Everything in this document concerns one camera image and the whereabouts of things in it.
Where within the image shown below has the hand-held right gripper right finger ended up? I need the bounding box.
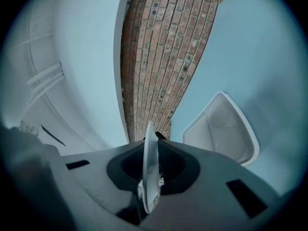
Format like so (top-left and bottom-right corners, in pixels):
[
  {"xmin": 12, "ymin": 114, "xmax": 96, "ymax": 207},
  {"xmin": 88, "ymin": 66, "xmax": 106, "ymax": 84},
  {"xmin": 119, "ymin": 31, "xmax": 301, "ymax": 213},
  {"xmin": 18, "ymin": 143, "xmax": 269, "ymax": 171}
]
[{"xmin": 141, "ymin": 137, "xmax": 281, "ymax": 231}]

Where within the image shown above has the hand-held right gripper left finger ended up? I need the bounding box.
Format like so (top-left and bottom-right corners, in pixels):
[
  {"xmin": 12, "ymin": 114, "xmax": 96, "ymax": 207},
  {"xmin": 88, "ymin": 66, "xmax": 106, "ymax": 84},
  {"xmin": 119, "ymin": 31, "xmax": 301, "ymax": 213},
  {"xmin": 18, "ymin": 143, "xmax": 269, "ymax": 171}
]
[{"xmin": 60, "ymin": 140, "xmax": 146, "ymax": 231}]

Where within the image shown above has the thin white plate item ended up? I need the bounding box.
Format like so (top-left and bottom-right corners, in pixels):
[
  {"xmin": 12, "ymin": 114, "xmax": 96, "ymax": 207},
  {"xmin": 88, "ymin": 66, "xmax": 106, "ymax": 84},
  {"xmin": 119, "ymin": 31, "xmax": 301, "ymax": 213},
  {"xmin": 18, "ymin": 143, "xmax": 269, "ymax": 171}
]
[{"xmin": 141, "ymin": 121, "xmax": 161, "ymax": 214}]

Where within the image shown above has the black flat strip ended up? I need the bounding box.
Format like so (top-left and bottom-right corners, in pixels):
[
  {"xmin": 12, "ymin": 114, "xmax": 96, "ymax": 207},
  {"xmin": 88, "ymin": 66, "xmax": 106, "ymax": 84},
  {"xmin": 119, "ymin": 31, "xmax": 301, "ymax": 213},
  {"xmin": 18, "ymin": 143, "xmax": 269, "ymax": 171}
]
[{"xmin": 40, "ymin": 124, "xmax": 67, "ymax": 147}]

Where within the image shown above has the white conduit pipe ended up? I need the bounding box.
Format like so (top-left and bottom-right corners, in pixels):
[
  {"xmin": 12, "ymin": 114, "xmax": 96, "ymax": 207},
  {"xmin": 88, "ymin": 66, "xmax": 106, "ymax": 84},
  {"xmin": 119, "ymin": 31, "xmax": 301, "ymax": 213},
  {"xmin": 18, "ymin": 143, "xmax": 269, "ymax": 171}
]
[
  {"xmin": 26, "ymin": 62, "xmax": 62, "ymax": 86},
  {"xmin": 33, "ymin": 76, "xmax": 64, "ymax": 99},
  {"xmin": 10, "ymin": 32, "xmax": 54, "ymax": 51},
  {"xmin": 32, "ymin": 71, "xmax": 64, "ymax": 93}
]

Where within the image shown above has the white wall-mounted tray fixture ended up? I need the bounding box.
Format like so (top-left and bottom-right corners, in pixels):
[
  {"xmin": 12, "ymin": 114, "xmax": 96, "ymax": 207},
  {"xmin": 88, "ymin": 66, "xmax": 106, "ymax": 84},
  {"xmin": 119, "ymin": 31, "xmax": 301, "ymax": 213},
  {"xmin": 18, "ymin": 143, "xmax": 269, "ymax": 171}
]
[{"xmin": 181, "ymin": 91, "xmax": 260, "ymax": 166}]

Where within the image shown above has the white metal bracket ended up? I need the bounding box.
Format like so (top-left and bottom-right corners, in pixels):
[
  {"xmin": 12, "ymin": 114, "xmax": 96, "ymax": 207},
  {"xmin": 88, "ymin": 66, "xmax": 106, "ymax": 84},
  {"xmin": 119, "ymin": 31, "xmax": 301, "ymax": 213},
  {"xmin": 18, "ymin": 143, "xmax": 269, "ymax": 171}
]
[{"xmin": 19, "ymin": 120, "xmax": 39, "ymax": 137}]

